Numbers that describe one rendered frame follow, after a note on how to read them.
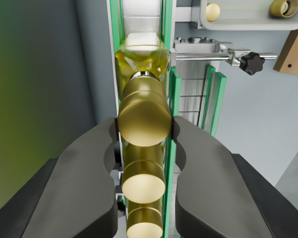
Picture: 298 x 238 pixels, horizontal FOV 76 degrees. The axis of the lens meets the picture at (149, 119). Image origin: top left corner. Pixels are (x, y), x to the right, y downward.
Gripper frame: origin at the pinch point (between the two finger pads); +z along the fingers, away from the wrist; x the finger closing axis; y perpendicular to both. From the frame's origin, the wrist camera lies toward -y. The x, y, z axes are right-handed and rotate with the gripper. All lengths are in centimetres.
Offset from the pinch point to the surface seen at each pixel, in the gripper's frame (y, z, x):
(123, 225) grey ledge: 56, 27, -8
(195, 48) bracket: 0.2, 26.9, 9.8
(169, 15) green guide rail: -5.5, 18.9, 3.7
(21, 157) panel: 6.3, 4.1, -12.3
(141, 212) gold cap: 9.8, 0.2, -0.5
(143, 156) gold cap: 4.0, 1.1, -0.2
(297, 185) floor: 145, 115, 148
